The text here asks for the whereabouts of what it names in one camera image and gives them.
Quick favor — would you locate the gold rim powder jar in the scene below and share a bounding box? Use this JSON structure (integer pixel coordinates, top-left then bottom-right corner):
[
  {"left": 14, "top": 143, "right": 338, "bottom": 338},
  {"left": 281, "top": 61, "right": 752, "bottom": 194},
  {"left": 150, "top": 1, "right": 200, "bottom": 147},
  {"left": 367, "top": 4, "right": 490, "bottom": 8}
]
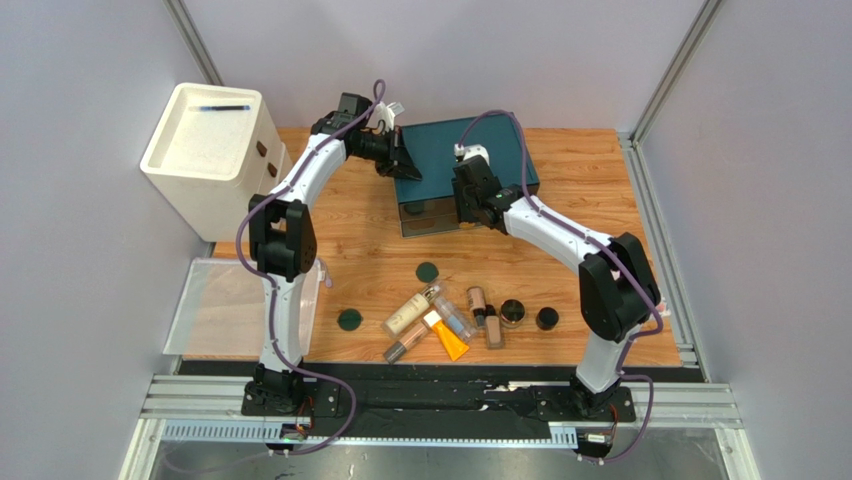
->
[{"left": 499, "top": 299, "right": 526, "bottom": 329}]

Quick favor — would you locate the clear bottle blue liquid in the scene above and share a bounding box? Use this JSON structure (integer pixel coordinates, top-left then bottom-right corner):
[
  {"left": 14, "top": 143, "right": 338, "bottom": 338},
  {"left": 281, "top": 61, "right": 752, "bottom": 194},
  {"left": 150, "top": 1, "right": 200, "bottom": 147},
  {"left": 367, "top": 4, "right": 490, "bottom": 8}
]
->
[{"left": 433, "top": 296, "right": 477, "bottom": 344}]

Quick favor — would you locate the beige foundation bottle black cap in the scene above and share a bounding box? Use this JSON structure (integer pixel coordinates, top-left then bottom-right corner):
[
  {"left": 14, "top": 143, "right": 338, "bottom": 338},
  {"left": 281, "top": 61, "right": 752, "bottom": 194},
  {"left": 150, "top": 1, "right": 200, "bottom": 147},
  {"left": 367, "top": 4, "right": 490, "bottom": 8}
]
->
[{"left": 485, "top": 304, "right": 505, "bottom": 350}]

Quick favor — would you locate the cream lotion bottle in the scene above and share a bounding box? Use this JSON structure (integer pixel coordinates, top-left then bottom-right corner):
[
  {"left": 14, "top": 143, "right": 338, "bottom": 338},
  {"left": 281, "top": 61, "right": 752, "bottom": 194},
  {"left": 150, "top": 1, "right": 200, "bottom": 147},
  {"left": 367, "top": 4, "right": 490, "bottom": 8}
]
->
[{"left": 382, "top": 280, "right": 444, "bottom": 339}]

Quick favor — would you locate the teal drawer organizer box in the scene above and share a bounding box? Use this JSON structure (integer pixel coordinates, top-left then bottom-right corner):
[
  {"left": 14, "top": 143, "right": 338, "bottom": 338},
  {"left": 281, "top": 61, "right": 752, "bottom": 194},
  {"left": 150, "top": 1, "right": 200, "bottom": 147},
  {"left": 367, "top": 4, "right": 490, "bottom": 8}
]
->
[{"left": 395, "top": 114, "right": 540, "bottom": 238}]

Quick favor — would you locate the clear plastic zip pouch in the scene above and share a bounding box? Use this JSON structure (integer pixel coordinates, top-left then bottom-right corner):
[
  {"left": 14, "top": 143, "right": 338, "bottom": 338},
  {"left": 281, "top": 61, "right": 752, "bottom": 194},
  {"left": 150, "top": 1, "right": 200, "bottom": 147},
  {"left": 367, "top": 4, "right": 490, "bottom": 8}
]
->
[{"left": 162, "top": 257, "right": 333, "bottom": 357}]

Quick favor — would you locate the dark green round compact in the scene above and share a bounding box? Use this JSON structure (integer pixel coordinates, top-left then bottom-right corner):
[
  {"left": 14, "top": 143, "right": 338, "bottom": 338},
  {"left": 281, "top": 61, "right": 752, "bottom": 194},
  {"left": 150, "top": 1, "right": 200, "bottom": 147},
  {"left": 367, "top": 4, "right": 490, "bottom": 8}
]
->
[
  {"left": 415, "top": 262, "right": 439, "bottom": 283},
  {"left": 337, "top": 308, "right": 363, "bottom": 332}
]

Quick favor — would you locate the orange tube white cap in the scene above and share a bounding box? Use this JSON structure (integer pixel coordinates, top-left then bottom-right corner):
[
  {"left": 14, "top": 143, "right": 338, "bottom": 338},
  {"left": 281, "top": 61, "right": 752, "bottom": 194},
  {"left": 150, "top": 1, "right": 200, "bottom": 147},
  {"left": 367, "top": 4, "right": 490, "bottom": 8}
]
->
[{"left": 423, "top": 310, "right": 469, "bottom": 362}]

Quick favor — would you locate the pink foundation tube silver cap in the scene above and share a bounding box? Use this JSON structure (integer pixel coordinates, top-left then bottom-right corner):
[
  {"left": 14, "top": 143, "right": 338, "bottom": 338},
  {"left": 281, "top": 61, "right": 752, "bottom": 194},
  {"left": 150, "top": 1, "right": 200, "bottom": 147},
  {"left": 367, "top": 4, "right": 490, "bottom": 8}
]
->
[{"left": 383, "top": 322, "right": 431, "bottom": 365}]

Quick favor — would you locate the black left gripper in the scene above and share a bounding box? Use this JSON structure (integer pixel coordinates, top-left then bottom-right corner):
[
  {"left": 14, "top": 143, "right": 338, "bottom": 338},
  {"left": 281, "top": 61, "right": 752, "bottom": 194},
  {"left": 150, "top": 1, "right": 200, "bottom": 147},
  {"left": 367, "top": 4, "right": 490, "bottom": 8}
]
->
[{"left": 352, "top": 126, "right": 423, "bottom": 182}]

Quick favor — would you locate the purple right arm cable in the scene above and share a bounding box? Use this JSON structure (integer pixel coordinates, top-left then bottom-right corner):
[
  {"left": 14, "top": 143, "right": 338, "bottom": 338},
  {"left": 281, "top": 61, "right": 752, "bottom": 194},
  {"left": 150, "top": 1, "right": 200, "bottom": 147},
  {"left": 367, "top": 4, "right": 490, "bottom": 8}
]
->
[{"left": 455, "top": 109, "right": 666, "bottom": 465}]

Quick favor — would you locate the rose gold foundation bottle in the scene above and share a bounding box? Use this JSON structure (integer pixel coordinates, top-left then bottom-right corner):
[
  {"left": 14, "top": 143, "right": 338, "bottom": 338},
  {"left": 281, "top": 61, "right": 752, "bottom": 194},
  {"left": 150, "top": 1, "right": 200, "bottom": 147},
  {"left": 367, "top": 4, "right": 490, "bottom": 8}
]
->
[{"left": 466, "top": 286, "right": 486, "bottom": 329}]

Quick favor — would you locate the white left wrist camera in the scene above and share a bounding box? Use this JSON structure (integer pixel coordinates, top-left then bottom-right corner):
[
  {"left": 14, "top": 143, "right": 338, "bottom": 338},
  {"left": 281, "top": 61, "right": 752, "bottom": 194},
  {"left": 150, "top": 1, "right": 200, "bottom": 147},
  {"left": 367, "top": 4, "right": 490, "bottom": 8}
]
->
[{"left": 373, "top": 102, "right": 405, "bottom": 133}]

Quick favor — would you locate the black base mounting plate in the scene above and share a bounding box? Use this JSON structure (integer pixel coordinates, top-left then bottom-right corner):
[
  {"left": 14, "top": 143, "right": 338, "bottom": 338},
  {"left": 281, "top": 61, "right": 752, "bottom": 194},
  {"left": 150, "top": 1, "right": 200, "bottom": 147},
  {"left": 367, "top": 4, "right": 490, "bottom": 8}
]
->
[{"left": 240, "top": 382, "right": 637, "bottom": 424}]

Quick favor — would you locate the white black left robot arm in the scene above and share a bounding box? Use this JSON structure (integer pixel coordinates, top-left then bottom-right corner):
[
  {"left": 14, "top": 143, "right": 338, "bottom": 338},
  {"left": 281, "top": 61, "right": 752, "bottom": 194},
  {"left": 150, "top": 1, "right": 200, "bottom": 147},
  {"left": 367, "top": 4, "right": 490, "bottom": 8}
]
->
[{"left": 237, "top": 91, "right": 422, "bottom": 416}]

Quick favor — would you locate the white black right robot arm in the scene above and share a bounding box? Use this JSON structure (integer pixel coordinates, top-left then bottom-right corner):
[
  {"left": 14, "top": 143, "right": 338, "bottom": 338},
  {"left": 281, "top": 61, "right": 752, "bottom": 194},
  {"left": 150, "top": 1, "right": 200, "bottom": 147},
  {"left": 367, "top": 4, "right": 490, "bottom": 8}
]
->
[{"left": 453, "top": 154, "right": 663, "bottom": 417}]

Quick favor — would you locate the white storage cabinet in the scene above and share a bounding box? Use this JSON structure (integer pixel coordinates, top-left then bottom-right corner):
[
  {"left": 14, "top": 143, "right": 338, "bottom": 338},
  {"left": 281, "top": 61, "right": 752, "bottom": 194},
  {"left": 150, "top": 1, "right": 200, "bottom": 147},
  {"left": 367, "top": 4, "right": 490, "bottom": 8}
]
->
[{"left": 140, "top": 83, "right": 293, "bottom": 243}]

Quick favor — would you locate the aluminium rail frame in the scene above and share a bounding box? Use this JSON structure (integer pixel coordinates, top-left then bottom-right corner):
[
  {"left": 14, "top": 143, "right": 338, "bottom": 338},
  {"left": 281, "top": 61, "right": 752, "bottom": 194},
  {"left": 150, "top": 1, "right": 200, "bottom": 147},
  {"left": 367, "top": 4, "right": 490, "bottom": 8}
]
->
[{"left": 120, "top": 364, "right": 759, "bottom": 479}]

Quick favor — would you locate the black round jar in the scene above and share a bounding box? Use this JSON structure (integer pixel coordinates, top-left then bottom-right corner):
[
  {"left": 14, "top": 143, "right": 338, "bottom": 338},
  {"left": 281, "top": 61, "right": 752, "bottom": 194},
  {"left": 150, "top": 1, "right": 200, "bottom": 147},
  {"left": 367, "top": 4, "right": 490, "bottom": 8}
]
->
[{"left": 535, "top": 307, "right": 560, "bottom": 331}]

